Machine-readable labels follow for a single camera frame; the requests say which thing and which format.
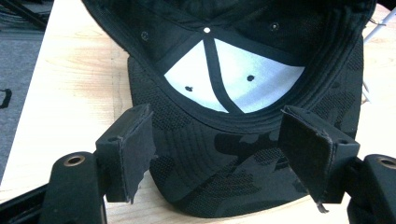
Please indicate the black camouflage baseball cap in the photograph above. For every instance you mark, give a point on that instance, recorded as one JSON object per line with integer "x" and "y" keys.
{"x": 243, "y": 93}

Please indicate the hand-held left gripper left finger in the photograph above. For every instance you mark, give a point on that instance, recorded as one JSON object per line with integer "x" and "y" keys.
{"x": 124, "y": 152}

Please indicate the black metal stand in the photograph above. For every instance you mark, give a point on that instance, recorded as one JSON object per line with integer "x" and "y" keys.
{"x": 25, "y": 12}

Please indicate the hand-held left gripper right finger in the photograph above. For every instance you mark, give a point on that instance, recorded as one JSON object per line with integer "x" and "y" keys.
{"x": 314, "y": 152}

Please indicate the white metal stand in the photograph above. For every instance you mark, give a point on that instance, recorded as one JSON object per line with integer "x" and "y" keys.
{"x": 373, "y": 40}

